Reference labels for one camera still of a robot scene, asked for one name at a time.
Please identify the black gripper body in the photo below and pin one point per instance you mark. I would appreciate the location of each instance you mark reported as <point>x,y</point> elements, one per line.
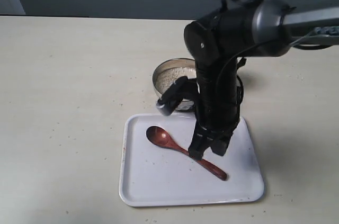
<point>217,111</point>

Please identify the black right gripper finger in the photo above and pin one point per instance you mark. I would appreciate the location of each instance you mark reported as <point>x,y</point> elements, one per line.
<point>201,140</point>
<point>220,141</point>

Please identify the dark brown wooden spoon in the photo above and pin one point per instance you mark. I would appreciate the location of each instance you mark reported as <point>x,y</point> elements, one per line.
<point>159,137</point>

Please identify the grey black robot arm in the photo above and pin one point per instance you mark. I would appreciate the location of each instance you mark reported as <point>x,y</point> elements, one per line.
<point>256,28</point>

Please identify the steel bowl of rice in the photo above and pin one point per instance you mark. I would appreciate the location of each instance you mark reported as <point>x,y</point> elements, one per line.
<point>169,71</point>

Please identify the white rectangular plastic tray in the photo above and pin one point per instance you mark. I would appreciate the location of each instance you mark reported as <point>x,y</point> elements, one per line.
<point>152,176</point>

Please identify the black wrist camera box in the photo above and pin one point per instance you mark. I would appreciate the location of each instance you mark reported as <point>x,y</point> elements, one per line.
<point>182,89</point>

